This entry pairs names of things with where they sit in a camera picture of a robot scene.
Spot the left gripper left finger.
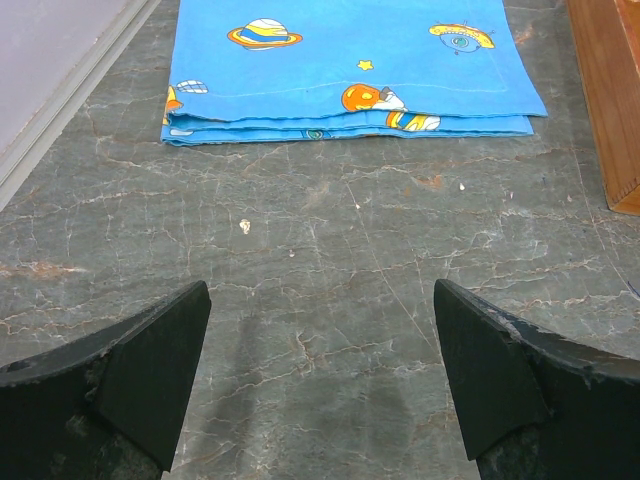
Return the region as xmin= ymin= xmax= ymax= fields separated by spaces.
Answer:
xmin=1 ymin=281 xmax=211 ymax=479

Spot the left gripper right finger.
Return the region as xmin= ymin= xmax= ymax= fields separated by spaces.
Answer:
xmin=434 ymin=279 xmax=639 ymax=479

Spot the blue space print cloth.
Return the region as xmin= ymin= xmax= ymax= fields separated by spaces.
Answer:
xmin=161 ymin=1 xmax=546 ymax=145

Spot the wooden compartment tray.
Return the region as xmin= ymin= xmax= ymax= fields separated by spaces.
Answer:
xmin=567 ymin=0 xmax=639 ymax=215

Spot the aluminium frame rail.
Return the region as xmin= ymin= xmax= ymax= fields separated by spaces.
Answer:
xmin=1 ymin=1 xmax=158 ymax=206

